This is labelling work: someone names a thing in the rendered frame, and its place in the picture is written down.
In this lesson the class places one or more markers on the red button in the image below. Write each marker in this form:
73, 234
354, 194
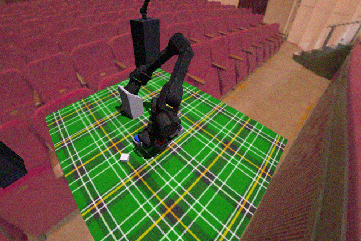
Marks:
161, 145

